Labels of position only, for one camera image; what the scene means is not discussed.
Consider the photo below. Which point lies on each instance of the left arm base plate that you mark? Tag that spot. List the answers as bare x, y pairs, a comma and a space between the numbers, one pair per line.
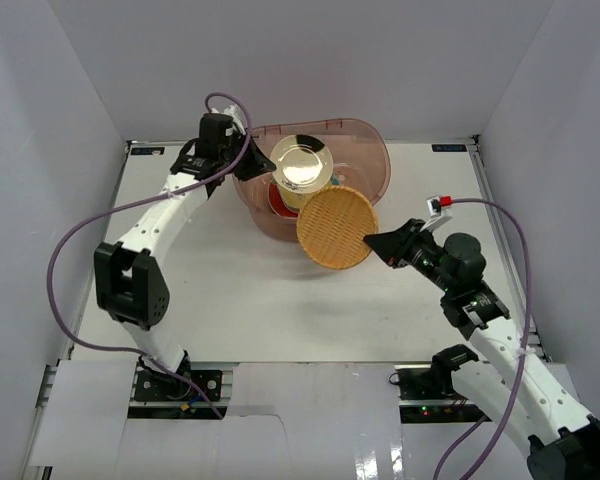
153, 386

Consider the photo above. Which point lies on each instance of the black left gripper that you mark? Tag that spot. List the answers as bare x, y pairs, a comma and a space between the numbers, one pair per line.
245, 157

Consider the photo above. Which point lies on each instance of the red and teal plate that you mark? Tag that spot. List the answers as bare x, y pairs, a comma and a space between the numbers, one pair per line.
277, 204

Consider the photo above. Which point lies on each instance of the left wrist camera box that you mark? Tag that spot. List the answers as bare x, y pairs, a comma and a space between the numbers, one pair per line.
237, 117

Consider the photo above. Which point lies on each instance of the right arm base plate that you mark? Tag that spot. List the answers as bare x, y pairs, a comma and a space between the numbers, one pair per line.
422, 384

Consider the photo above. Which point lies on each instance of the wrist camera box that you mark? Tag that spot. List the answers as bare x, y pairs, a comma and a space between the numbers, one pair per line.
439, 208
237, 117

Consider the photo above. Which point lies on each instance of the cream round plate black mark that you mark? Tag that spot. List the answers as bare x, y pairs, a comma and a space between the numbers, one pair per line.
303, 163

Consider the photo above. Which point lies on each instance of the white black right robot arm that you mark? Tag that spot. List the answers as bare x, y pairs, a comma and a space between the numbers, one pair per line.
558, 437

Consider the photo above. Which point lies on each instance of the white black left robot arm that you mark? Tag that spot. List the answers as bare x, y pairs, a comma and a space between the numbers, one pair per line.
129, 283

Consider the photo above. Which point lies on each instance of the yellow square dish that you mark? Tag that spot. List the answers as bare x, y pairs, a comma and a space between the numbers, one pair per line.
293, 196

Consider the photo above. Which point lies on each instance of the round woven bamboo plate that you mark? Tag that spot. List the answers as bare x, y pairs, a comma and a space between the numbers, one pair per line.
331, 227

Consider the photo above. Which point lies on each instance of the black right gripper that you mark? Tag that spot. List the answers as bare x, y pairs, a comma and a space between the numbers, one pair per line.
394, 245

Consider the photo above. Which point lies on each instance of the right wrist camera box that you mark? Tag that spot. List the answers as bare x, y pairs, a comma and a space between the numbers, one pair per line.
439, 208

